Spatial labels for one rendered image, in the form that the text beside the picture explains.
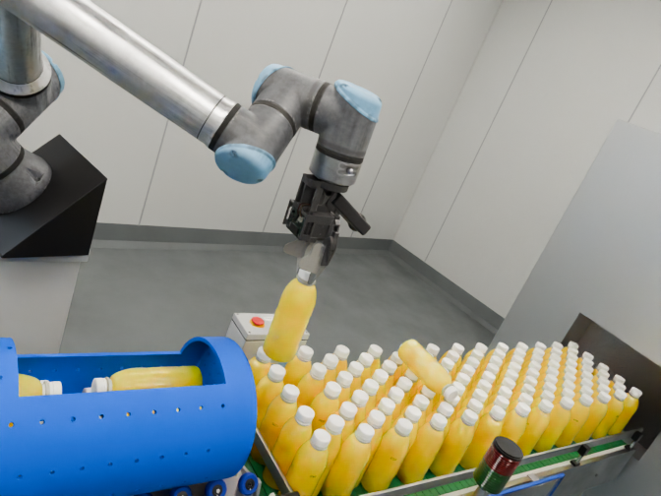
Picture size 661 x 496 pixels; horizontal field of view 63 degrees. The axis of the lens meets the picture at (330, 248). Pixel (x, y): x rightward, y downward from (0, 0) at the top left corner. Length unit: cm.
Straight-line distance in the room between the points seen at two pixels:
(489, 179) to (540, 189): 53
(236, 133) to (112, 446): 54
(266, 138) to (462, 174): 489
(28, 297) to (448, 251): 462
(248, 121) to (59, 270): 90
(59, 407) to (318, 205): 53
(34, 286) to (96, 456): 78
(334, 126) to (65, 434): 65
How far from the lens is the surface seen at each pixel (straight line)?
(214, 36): 399
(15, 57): 145
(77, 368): 121
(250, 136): 90
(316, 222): 99
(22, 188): 159
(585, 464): 219
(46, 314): 173
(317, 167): 97
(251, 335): 145
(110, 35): 95
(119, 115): 387
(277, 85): 98
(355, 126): 95
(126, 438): 99
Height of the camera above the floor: 184
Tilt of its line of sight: 19 degrees down
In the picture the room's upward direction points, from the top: 23 degrees clockwise
